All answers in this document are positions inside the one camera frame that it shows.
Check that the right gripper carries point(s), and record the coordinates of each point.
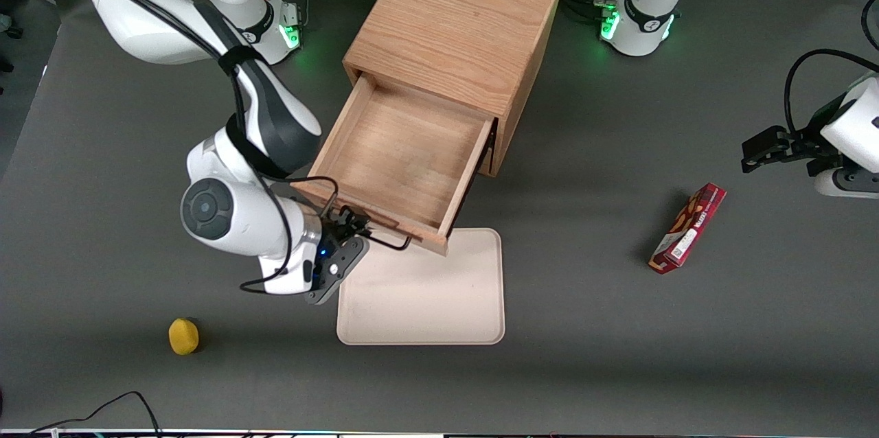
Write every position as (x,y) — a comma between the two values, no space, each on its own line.
(341,224)

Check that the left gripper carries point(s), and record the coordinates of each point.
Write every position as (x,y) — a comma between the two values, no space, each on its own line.
(805,145)

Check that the wooden drawer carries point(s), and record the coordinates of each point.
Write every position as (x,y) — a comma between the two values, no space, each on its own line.
(405,150)

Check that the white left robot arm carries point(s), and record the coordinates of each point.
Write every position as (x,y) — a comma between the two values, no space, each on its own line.
(652,5)

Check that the wooden drawer cabinet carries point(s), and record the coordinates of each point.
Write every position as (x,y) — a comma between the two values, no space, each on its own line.
(453,19)

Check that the beige plastic tray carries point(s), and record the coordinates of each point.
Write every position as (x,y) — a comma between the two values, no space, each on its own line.
(429,294)

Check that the red cookie box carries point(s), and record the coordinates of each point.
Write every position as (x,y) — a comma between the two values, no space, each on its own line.
(688,228)

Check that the yellow lemon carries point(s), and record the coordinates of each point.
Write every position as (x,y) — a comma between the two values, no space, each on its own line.
(183,336)

